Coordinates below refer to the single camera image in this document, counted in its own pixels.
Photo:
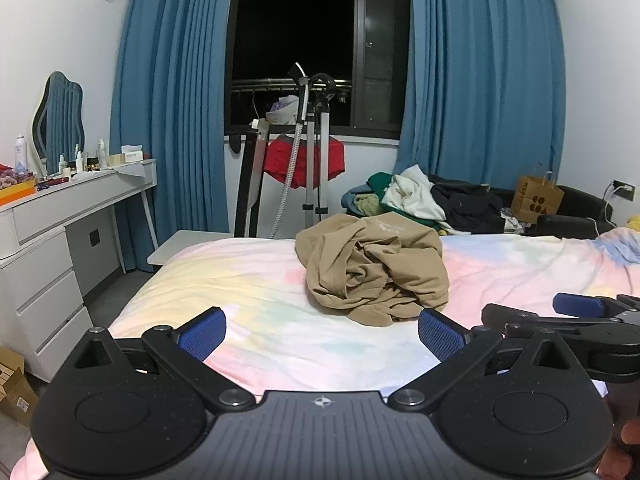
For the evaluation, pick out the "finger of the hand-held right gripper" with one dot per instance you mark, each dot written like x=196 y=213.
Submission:
x=575 y=303
x=515 y=314

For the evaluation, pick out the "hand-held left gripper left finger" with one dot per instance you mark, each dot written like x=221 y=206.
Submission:
x=202 y=335

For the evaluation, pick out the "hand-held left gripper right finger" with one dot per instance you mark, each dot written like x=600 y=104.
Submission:
x=440 y=335

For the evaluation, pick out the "tan hooded garment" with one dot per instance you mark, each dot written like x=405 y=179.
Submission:
x=370 y=270

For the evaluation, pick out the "person's right hand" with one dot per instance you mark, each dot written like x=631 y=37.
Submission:
x=625 y=440

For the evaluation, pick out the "pastel tie-dye blanket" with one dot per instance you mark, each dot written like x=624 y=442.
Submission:
x=250 y=285

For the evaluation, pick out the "white stool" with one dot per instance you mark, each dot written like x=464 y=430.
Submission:
x=185 y=243

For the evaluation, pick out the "black sofa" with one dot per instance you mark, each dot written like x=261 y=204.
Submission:
x=575 y=205

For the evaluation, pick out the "yellow cloth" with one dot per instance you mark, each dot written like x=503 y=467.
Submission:
x=634 y=223

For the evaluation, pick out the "brown paper bag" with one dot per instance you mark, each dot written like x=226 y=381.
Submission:
x=535 y=200

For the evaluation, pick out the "black garment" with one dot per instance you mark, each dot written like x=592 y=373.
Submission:
x=470 y=205

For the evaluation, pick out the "white garment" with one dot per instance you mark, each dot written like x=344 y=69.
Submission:
x=412 y=195

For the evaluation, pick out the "olive yellow garment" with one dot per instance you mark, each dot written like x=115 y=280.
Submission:
x=367 y=205

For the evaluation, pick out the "green garment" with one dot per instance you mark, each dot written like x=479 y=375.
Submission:
x=380 y=181

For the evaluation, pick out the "blue garment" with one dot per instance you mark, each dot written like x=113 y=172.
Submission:
x=356 y=192

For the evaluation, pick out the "white dressing table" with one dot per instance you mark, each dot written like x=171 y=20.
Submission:
x=45 y=260

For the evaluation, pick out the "red cloth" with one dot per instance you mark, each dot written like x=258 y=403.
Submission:
x=280 y=160

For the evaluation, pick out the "cardboard box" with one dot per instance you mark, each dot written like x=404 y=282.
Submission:
x=15 y=390

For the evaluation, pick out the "tissue box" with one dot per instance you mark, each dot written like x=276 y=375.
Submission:
x=131 y=152

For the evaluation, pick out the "clear pump bottle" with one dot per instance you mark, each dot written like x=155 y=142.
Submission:
x=102 y=154

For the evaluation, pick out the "small cosmetic bottle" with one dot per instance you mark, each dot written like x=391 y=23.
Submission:
x=78 y=157

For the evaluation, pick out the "orange box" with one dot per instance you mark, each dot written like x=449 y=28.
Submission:
x=17 y=191

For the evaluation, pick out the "pink fuzzy item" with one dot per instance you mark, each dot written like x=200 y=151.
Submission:
x=12 y=178

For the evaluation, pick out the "white spray bottle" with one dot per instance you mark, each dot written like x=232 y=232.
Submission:
x=20 y=152

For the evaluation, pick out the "wavy framed mirror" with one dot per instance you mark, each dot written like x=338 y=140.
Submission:
x=57 y=120

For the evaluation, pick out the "dark window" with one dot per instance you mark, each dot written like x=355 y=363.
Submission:
x=295 y=30

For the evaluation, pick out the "wall socket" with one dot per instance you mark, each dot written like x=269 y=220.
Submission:
x=624 y=190

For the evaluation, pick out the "black upright frame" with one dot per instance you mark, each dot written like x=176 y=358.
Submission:
x=246 y=185

